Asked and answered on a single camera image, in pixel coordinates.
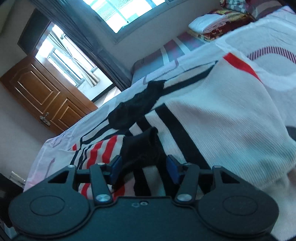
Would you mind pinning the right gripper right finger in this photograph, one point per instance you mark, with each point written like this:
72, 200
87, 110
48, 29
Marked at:
226, 204

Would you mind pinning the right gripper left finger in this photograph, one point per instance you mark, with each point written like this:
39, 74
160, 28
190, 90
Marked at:
54, 206

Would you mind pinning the striped knit sweater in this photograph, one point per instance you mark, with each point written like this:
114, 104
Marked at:
217, 114

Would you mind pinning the large bedroom window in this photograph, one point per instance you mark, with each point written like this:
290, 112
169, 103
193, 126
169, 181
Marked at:
120, 18

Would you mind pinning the brown wooden door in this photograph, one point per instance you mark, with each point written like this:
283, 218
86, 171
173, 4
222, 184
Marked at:
46, 94

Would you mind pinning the patterned bed sheet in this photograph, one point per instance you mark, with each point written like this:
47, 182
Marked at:
267, 46

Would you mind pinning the folded white red blanket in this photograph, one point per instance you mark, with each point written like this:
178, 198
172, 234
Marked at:
216, 23

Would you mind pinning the dark grey left curtain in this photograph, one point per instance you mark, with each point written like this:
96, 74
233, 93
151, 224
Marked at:
77, 21

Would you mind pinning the striped plaid pillow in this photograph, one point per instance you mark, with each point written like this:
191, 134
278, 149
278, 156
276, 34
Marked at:
256, 8

